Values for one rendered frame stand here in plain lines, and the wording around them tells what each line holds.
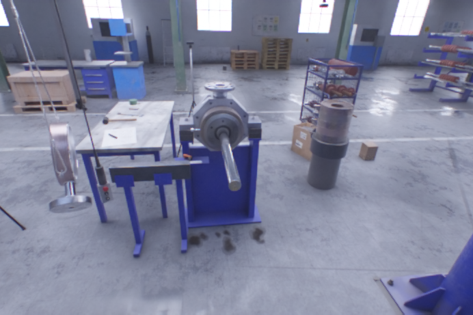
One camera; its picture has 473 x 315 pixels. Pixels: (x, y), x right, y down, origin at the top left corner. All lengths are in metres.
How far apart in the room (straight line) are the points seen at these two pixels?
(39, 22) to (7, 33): 1.56
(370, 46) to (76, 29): 13.49
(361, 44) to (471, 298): 12.64
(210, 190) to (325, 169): 1.47
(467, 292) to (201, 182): 2.16
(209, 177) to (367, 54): 12.39
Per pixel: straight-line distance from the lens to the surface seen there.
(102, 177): 1.68
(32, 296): 2.72
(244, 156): 2.55
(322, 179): 3.43
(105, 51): 12.83
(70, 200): 1.61
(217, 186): 2.70
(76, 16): 14.75
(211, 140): 2.13
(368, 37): 14.22
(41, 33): 15.48
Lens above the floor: 1.90
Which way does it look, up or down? 28 degrees down
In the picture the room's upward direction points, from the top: 2 degrees clockwise
